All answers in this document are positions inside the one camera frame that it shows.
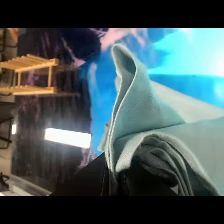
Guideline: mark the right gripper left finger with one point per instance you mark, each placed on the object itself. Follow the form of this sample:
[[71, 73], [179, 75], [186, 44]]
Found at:
[[88, 180]]

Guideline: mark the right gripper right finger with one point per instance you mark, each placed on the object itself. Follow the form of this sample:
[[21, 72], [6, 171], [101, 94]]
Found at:
[[128, 185]]

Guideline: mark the pale green shirt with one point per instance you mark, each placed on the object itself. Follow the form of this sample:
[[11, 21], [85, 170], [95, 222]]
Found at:
[[156, 116]]

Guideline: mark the wooden rack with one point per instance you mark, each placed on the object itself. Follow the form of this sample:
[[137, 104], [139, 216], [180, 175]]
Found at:
[[30, 63]]

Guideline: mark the silver frame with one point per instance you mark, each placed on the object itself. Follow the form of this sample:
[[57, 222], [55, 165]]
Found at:
[[23, 186]]

